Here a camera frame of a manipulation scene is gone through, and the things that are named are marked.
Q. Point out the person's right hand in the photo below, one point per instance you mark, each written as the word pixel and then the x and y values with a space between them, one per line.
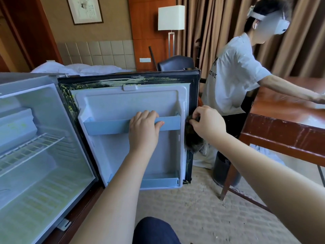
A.
pixel 209 124

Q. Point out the person's left hand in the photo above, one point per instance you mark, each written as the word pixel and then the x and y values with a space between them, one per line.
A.
pixel 143 134

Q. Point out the dark grey cloth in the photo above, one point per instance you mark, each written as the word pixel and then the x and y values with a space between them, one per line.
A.
pixel 193 142

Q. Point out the fridge door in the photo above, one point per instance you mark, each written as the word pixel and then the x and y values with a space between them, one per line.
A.
pixel 127 160

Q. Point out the grey mini fridge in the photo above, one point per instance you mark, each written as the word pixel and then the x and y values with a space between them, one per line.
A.
pixel 30 200

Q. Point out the person's left forearm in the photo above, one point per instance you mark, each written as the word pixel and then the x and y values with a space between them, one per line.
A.
pixel 117 205

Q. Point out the person's right forearm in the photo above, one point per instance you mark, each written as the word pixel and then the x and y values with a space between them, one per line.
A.
pixel 274 185

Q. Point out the person's dark trousers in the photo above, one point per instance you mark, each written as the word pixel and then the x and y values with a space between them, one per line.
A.
pixel 155 232

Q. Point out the black plastic bucket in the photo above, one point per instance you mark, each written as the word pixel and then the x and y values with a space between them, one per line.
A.
pixel 223 172

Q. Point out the black seat wooden armchair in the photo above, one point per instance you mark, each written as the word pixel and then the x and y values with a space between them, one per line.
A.
pixel 175 63

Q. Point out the white bed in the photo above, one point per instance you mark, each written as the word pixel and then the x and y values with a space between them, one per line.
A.
pixel 76 69

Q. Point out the beige padded headboard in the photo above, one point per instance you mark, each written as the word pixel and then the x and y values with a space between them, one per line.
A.
pixel 96 50

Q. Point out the dark red wooden stand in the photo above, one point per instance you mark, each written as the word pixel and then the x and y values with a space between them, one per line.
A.
pixel 81 211

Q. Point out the beige curtains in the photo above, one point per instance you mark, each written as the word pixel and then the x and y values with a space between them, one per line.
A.
pixel 213 22

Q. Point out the white shade floor lamp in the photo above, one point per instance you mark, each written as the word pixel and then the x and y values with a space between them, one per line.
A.
pixel 171 17

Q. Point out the white headset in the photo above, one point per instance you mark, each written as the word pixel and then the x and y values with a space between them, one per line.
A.
pixel 277 22

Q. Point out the white wall plate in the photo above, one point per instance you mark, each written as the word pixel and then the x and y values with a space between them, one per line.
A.
pixel 145 60

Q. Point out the framed wall picture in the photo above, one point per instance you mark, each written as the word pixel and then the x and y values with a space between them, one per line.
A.
pixel 85 8

